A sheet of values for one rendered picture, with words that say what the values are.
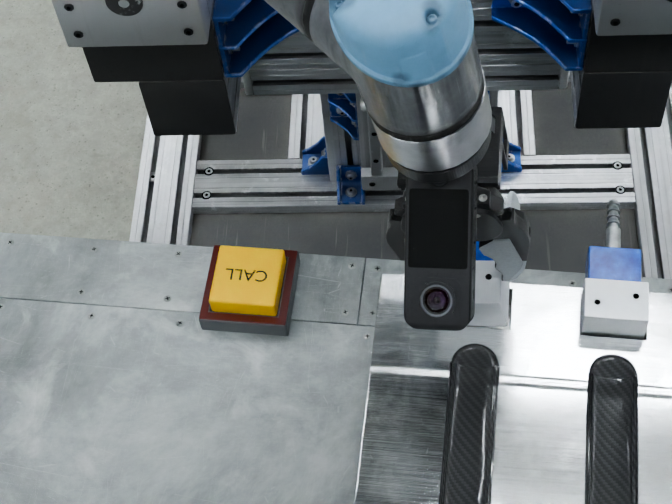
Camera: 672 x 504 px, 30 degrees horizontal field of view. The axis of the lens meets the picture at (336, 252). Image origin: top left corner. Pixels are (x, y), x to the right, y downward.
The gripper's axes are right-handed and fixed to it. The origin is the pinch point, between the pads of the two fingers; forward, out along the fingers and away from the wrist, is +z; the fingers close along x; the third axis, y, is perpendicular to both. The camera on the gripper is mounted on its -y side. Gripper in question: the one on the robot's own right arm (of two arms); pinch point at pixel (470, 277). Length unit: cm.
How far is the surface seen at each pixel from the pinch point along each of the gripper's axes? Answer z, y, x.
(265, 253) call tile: 8.5, 5.9, 20.0
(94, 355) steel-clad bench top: 8.7, -4.0, 34.8
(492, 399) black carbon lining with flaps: 4.3, -8.5, -1.7
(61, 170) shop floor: 92, 60, 89
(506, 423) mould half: 4.4, -10.4, -2.8
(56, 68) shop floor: 94, 84, 96
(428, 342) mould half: 3.9, -4.0, 3.7
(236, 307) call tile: 8.2, 0.6, 21.9
